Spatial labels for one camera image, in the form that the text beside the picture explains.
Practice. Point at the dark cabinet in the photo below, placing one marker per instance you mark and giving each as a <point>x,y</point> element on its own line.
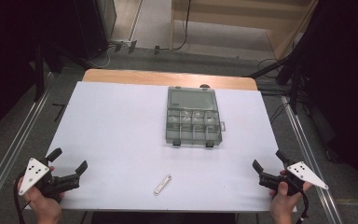
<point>90,25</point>

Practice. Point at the small white bar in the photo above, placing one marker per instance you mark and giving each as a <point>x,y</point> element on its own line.
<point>162,184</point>

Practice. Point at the black tripod stand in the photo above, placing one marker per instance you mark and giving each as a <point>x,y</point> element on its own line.
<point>293,81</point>

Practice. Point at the black upright stand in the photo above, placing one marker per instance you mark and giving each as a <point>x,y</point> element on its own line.
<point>39,74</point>

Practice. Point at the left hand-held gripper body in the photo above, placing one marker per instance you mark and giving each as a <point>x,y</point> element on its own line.
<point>32,174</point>

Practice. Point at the person's left hand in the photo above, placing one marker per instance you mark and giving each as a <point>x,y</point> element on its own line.
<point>45,210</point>

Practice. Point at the light wooden shelf unit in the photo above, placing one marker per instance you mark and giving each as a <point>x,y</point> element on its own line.
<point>230,18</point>

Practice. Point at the small dark round object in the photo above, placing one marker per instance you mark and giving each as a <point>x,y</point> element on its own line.
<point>204,86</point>

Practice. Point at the dark curtain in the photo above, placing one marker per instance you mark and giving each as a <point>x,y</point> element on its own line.
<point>3,56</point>
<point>345,77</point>

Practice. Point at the person's right hand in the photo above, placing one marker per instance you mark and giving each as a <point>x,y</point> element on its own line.
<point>282,208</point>

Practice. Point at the white table cover sheet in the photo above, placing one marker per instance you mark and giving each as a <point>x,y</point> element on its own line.
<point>115,140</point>

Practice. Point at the clear grey compartment box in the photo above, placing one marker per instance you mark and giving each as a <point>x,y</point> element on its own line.
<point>192,121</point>

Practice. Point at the aluminium floor rail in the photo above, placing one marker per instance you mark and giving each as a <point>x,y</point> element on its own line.
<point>12,151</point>
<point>306,149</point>

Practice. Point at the white power strip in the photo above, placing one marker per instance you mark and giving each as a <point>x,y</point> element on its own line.
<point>121,41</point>

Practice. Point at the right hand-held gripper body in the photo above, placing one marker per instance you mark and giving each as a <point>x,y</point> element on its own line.
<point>304,174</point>

